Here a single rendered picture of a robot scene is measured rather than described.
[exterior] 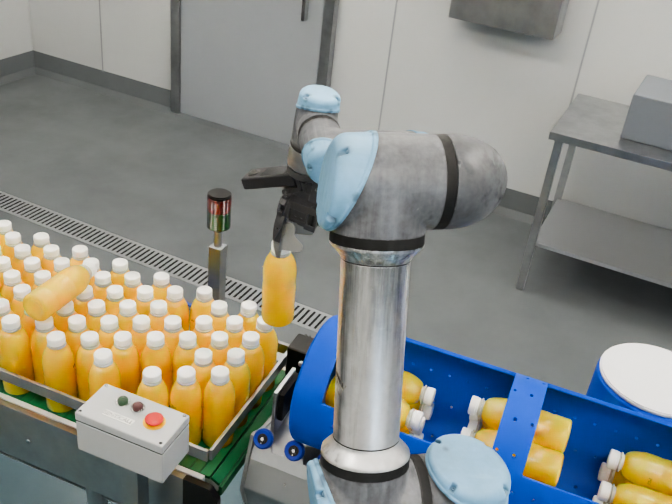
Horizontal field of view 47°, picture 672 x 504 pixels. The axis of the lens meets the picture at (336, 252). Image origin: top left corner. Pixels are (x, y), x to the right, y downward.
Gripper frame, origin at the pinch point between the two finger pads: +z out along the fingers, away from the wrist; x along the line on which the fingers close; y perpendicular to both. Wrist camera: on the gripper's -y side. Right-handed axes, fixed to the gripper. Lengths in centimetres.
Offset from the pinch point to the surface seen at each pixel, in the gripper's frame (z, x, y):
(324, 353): 15.4, -8.3, 15.9
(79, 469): 63, -26, -30
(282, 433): 45.5, -7.4, 11.0
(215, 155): 189, 292, -145
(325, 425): 25.3, -17.0, 21.4
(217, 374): 29.7, -12.2, -4.8
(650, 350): 30, 52, 88
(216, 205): 23, 34, -29
